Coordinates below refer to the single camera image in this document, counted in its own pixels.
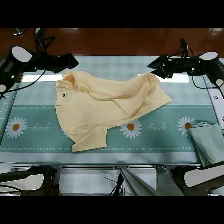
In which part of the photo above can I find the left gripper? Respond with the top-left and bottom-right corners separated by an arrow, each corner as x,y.
49,52 -> 80,74

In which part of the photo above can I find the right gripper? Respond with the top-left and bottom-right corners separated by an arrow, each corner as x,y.
146,54 -> 175,80

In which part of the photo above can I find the pale yellow T-shirt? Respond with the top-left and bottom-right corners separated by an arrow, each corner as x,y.
54,69 -> 173,153

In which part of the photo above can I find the pale green garment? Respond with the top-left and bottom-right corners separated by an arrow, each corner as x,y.
187,121 -> 224,168

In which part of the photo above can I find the black cable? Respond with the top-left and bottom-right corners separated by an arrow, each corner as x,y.
104,171 -> 126,197
5,68 -> 48,95
191,75 -> 224,100

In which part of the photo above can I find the silver frame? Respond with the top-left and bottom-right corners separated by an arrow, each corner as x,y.
0,75 -> 224,197

